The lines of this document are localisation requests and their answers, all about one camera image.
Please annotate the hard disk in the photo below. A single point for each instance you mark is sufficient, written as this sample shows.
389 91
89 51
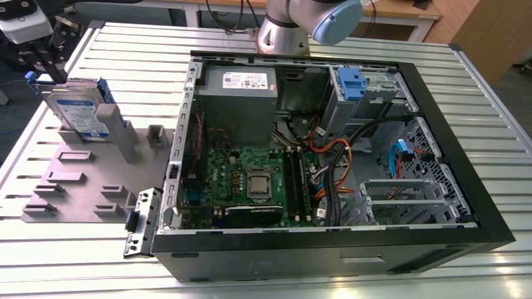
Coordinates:
78 115

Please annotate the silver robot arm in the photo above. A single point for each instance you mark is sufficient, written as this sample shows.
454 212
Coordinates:
282 34

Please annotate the metal disk bay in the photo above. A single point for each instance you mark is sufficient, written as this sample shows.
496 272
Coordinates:
398 202

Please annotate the grey parts rack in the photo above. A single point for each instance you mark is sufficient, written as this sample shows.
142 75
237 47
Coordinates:
104 174

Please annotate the grey power supply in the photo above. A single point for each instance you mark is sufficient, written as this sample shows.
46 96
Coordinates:
236 118

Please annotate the green motherboard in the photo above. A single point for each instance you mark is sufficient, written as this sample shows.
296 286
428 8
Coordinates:
224 162

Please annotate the silver CPU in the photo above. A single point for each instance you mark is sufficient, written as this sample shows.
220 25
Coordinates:
258 184

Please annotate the CPU socket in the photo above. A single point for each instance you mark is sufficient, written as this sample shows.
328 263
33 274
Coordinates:
260 196

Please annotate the black graphics card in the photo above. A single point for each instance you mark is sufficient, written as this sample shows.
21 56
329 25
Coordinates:
253 215

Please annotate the black RAM stick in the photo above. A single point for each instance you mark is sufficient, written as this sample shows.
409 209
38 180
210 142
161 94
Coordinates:
293 187
304 187

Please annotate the blue drive latch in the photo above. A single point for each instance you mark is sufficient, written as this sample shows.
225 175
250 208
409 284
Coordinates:
350 84

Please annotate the metal drive cage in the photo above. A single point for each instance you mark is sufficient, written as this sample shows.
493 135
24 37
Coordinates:
344 112

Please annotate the black PC case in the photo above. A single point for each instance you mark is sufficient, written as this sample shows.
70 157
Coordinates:
332 252

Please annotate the wooden cabinet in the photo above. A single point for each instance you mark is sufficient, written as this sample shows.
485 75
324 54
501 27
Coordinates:
498 31

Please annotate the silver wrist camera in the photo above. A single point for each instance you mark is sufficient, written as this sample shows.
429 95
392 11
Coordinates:
24 28

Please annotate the metal expansion slot bracket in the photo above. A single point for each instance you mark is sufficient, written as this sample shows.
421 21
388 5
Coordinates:
145 218

